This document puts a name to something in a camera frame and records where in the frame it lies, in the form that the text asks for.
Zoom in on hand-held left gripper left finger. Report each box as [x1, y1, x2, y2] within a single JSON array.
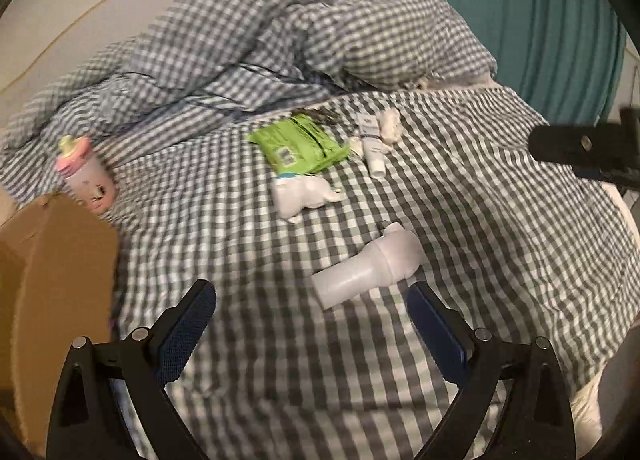
[[46, 279, 217, 460]]

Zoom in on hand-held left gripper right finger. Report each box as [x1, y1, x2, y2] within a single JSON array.
[[406, 281, 576, 460]]

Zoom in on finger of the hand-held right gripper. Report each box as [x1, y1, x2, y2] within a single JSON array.
[[529, 108, 640, 186]]

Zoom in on white plastic bottle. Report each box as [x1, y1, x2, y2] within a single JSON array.
[[311, 221, 423, 311]]

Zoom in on brown cardboard box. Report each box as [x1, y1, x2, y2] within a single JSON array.
[[0, 193, 120, 460]]

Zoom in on grey checked bed sheet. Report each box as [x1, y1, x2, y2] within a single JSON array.
[[100, 88, 640, 460]]

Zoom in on teal curtain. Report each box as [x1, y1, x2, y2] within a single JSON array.
[[355, 0, 628, 116]]

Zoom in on small white toy figure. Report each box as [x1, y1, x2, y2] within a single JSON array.
[[377, 108, 402, 147]]

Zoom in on white ceramic animal figurine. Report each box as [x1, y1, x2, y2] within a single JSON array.
[[271, 174, 343, 223]]

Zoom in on pink sippy cup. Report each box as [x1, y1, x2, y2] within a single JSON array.
[[56, 135, 117, 213]]

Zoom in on white cream tube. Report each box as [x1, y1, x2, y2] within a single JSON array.
[[357, 112, 388, 178]]

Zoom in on green wipes packet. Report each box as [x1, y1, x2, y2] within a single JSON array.
[[249, 113, 351, 176]]

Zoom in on grey checked duvet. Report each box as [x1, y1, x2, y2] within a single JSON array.
[[0, 0, 498, 151]]

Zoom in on dark bead chain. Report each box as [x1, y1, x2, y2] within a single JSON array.
[[292, 108, 346, 128]]

